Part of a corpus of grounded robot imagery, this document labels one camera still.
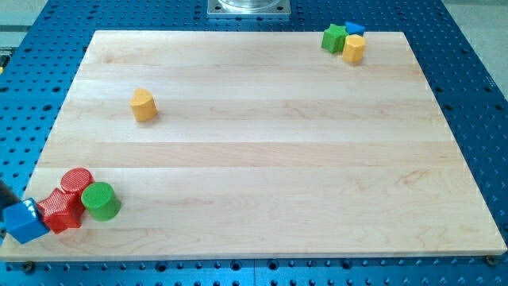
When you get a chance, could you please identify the green cylinder block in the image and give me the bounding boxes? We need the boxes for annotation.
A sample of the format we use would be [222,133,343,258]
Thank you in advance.
[81,182,121,222]

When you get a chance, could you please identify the red cylinder block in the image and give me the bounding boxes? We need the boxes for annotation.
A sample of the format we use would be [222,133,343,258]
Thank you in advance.
[60,168,94,195]

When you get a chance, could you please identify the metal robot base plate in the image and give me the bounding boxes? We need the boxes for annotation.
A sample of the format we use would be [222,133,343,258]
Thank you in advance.
[207,0,291,16]

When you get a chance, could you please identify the red star block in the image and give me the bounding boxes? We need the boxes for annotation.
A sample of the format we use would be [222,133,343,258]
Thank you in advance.
[37,188,85,234]

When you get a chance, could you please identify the light wooden board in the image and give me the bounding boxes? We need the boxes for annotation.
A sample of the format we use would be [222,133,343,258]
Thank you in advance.
[1,30,506,261]

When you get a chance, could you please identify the yellow heart block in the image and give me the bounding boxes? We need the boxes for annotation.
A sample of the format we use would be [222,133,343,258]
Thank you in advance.
[129,88,158,122]

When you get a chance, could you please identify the blue cube block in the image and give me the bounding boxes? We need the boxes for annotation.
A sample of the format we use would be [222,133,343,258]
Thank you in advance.
[2,198,49,244]

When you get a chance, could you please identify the blue triangle block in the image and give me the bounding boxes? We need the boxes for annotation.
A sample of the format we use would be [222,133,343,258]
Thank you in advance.
[344,21,366,37]

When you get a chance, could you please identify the black pusher stick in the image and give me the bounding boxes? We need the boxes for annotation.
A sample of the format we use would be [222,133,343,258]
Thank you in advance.
[0,180,21,211]

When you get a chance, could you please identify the green star block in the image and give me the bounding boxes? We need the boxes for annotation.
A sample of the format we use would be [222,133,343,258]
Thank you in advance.
[321,24,349,53]

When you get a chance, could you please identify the yellow hexagon block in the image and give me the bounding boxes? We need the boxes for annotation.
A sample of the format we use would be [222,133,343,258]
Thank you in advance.
[342,34,366,64]

